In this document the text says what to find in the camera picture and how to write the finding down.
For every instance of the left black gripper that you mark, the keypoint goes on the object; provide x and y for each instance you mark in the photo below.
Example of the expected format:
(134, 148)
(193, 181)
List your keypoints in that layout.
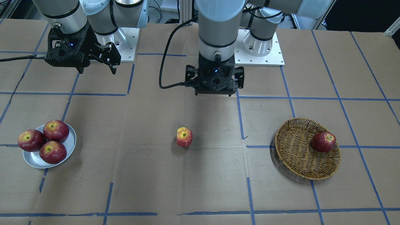
(239, 74)

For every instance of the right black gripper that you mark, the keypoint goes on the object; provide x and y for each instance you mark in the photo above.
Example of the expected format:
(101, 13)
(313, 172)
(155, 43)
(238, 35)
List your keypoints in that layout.
(88, 40)

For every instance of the red yellow striped apple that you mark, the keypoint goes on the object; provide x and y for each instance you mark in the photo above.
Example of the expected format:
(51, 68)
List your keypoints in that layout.
(184, 137)

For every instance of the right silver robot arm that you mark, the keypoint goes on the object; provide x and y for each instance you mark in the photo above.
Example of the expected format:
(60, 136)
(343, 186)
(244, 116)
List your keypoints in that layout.
(104, 16)

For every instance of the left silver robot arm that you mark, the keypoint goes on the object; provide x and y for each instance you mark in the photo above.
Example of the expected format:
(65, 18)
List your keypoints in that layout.
(220, 20)

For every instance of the red apple on plate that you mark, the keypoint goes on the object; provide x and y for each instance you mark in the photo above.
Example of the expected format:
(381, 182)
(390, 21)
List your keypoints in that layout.
(56, 130)
(53, 152)
(31, 140)

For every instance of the round wicker basket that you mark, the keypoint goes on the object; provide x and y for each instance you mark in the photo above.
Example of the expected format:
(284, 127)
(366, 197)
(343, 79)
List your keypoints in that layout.
(293, 145)

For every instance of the light blue plate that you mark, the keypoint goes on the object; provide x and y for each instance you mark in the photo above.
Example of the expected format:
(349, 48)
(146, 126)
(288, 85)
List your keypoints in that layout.
(34, 160)

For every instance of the dark red apple in basket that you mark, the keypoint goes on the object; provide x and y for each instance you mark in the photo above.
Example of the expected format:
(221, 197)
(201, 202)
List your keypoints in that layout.
(323, 142)

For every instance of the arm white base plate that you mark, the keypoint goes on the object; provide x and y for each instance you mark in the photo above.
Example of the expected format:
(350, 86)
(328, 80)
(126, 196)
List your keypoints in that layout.
(252, 52)
(126, 40)

